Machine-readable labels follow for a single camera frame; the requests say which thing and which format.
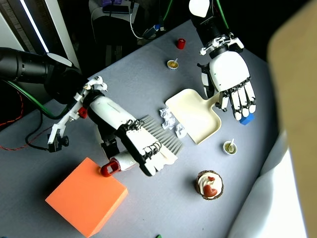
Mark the toy cupcake with cream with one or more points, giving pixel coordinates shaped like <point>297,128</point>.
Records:
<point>209,186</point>

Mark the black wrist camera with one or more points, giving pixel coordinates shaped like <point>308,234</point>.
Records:
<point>58,143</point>

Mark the black flat device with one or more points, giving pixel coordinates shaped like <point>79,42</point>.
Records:
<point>116,9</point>

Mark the blue hexagonal block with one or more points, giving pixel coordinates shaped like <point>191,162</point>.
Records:
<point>246,120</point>

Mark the red cylinder block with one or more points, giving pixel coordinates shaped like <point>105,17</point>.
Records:
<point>181,44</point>

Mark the grey table cloth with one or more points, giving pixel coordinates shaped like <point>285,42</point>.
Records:
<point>138,81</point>

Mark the blue-tipped connector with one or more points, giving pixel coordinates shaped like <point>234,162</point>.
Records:
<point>151,30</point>

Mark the white frame post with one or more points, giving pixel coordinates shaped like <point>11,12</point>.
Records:
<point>62,29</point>

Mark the brown cardboard panel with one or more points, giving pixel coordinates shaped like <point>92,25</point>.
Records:
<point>297,74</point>

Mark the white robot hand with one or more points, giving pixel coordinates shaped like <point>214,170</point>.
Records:
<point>227,72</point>
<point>109,109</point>

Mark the cream plastic dustpan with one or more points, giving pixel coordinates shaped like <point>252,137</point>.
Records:
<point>195,116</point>

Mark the orange block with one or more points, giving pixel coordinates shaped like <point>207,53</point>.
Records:
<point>84,198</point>

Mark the white sheet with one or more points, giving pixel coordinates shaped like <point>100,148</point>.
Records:
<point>272,198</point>

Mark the toy bowl of green soup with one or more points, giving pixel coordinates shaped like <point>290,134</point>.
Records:
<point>229,148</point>

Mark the toy bowl of yellow soup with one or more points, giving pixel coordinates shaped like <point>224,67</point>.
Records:
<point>172,64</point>

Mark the black chair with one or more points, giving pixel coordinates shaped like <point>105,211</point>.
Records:
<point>109,32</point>

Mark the white brush with red tip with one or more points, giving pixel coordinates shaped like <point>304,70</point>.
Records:
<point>163,134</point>

